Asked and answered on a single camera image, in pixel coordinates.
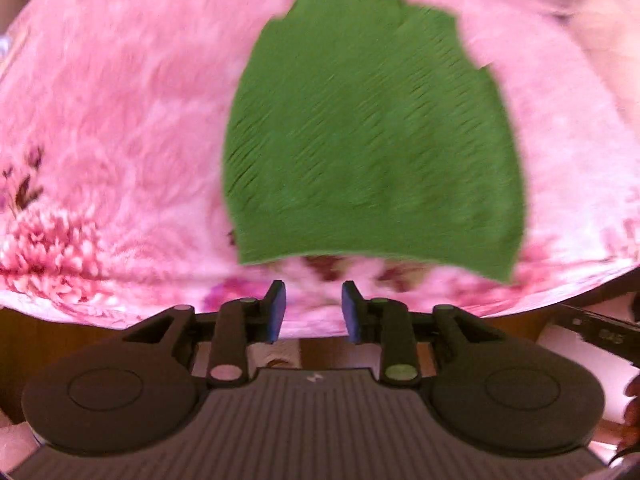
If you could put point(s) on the person's right hand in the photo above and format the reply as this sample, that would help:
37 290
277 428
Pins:
632 410

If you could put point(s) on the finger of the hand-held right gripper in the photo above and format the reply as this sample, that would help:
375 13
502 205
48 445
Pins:
567 311

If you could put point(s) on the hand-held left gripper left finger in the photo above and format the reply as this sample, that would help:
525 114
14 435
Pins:
275 310

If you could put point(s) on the pink floral blanket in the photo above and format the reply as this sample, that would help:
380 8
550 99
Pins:
125 135

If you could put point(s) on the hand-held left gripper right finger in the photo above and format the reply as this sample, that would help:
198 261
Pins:
352 312

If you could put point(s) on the green knitted sweater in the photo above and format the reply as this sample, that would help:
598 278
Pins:
370 140

